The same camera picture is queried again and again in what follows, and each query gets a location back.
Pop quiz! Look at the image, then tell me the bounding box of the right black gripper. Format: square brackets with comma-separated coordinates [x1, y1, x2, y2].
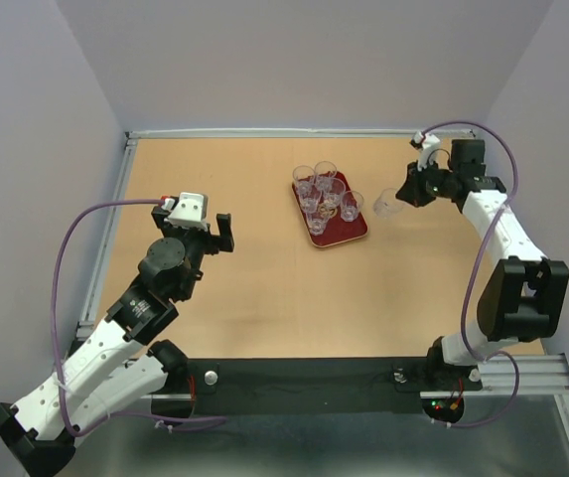
[394, 156, 457, 208]

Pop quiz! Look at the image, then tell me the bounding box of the clear faceted glass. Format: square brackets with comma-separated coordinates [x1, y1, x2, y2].
[292, 165, 315, 198]

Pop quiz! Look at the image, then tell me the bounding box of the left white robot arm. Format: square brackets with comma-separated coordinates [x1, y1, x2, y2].
[0, 198, 234, 476]

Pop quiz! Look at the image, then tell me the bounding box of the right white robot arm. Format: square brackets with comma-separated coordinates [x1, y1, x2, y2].
[395, 132, 569, 391]

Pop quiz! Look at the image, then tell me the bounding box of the red lacquer tray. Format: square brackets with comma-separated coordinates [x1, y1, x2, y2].
[291, 170, 368, 248]

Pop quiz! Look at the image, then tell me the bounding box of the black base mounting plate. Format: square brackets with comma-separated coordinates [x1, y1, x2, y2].
[149, 356, 484, 416]

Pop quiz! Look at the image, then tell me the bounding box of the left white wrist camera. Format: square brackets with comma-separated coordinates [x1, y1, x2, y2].
[167, 192, 209, 231]

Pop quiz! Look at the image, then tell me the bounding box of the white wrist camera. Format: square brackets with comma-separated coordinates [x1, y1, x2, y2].
[410, 131, 441, 171]
[167, 192, 209, 231]

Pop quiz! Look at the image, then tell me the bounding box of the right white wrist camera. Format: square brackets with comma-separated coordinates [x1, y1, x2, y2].
[410, 131, 441, 171]

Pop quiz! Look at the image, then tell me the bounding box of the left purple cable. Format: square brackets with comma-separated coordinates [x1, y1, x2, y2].
[50, 197, 226, 438]

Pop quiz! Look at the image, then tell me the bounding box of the aluminium table edge rail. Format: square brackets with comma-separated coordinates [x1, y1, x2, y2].
[124, 128, 478, 140]

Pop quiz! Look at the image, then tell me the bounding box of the left aluminium side rail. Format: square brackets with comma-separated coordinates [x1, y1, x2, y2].
[45, 138, 139, 394]

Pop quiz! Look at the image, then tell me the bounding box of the right aluminium front rail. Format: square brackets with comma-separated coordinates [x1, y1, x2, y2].
[478, 355, 569, 445]

